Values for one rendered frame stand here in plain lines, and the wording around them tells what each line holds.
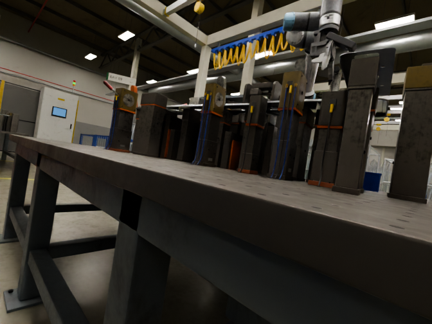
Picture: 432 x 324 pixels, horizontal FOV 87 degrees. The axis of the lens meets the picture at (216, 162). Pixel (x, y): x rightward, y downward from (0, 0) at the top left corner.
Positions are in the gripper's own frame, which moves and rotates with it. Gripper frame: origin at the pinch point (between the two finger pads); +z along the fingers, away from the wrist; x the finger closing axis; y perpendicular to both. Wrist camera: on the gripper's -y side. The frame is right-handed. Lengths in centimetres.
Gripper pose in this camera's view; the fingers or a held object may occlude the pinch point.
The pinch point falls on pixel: (328, 78)
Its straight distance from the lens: 105.3
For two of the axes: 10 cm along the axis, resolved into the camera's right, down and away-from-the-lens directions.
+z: -1.4, 9.9, -0.1
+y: -8.1, -1.0, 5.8
